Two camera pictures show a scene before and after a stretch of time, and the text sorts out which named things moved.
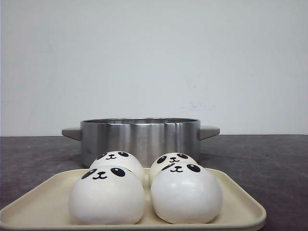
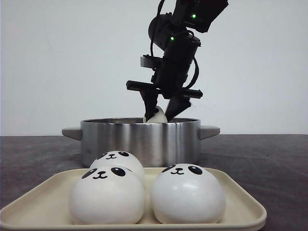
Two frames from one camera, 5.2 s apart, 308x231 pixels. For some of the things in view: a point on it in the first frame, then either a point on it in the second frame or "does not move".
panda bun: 167,159 -> 159,117
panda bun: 107,195 does not move
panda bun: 185,193 does not move
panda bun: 120,158 does not move
